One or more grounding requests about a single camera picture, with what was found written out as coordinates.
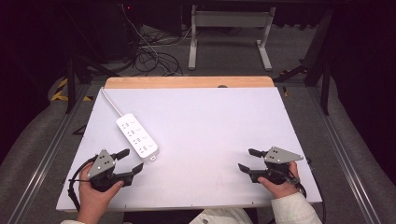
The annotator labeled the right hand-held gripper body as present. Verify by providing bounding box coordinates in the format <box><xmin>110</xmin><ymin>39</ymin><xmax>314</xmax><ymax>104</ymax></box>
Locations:
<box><xmin>248</xmin><ymin>146</ymin><xmax>304</xmax><ymax>186</ymax></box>

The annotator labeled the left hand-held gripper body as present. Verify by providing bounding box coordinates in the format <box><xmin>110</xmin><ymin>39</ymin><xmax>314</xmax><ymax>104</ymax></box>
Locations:
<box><xmin>86</xmin><ymin>148</ymin><xmax>134</xmax><ymax>192</ymax></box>

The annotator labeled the person's right hand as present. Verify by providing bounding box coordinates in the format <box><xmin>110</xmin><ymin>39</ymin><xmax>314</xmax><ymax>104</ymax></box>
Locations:
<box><xmin>257</xmin><ymin>161</ymin><xmax>302</xmax><ymax>200</ymax></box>

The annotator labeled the person's left hand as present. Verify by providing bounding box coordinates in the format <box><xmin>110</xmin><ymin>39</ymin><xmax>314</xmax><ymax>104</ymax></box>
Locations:
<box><xmin>76</xmin><ymin>170</ymin><xmax>125</xmax><ymax>224</ymax></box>

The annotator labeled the white power strip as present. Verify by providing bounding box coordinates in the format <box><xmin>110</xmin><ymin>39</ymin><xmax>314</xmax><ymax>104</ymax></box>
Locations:
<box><xmin>115</xmin><ymin>112</ymin><xmax>160</xmax><ymax>163</ymax></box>

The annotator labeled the person's white jacket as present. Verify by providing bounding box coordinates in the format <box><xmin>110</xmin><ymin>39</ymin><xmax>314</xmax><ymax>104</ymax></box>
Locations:
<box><xmin>188</xmin><ymin>207</ymin><xmax>254</xmax><ymax>224</ymax></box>

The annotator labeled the yellow black hazard tape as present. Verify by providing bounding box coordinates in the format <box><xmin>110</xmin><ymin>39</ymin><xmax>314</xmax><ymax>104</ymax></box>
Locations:
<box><xmin>50</xmin><ymin>77</ymin><xmax>94</xmax><ymax>103</ymax></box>

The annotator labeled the black metal stand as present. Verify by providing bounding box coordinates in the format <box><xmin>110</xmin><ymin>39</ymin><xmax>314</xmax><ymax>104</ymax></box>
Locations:
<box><xmin>63</xmin><ymin>55</ymin><xmax>123</xmax><ymax>115</ymax></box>
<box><xmin>273</xmin><ymin>8</ymin><xmax>332</xmax><ymax>117</ymax></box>

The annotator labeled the black equipment case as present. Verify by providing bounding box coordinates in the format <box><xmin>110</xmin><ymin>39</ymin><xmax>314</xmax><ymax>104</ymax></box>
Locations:
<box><xmin>92</xmin><ymin>2</ymin><xmax>142</xmax><ymax>63</ymax></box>

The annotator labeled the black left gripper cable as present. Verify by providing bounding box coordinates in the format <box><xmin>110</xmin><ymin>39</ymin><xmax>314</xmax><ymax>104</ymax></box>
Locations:
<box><xmin>67</xmin><ymin>154</ymin><xmax>99</xmax><ymax>213</ymax></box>

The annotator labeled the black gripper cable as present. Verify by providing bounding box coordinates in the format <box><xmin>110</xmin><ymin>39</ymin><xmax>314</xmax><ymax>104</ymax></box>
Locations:
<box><xmin>67</xmin><ymin>154</ymin><xmax>99</xmax><ymax>213</ymax></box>
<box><xmin>289</xmin><ymin>156</ymin><xmax>328</xmax><ymax>224</ymax></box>

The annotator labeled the white power strip cable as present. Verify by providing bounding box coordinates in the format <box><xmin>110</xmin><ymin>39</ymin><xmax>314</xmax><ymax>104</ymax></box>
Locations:
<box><xmin>99</xmin><ymin>87</ymin><xmax>124</xmax><ymax>119</ymax></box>

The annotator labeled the aluminium floor rail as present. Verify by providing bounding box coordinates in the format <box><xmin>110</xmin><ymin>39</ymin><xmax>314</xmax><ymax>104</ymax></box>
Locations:
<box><xmin>6</xmin><ymin>83</ymin><xmax>92</xmax><ymax>224</ymax></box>
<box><xmin>305</xmin><ymin>85</ymin><xmax>383</xmax><ymax>224</ymax></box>

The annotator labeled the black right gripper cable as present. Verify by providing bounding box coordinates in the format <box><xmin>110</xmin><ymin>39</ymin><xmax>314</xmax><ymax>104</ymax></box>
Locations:
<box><xmin>289</xmin><ymin>156</ymin><xmax>328</xmax><ymax>224</ymax></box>

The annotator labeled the tangle of floor cables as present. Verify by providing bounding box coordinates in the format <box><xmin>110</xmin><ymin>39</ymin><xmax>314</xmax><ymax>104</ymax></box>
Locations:
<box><xmin>119</xmin><ymin>4</ymin><xmax>194</xmax><ymax>77</ymax></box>

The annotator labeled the white metal desk frame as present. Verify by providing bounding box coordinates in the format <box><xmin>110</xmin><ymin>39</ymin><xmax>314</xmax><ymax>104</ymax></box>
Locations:
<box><xmin>187</xmin><ymin>4</ymin><xmax>277</xmax><ymax>72</ymax></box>

